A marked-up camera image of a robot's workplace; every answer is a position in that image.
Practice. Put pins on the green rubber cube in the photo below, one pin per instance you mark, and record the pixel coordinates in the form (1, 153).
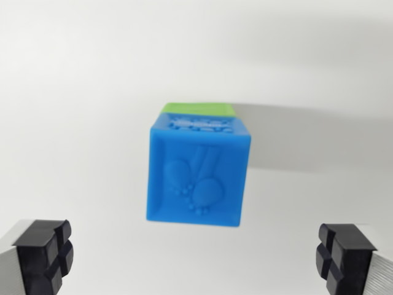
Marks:
(199, 108)

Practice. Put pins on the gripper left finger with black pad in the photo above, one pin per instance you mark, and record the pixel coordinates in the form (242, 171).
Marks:
(33, 261)

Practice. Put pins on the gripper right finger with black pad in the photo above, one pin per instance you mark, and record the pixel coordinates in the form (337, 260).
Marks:
(350, 261)

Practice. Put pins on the blue rubber Infantino cube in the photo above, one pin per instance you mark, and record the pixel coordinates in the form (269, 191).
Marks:
(199, 172)

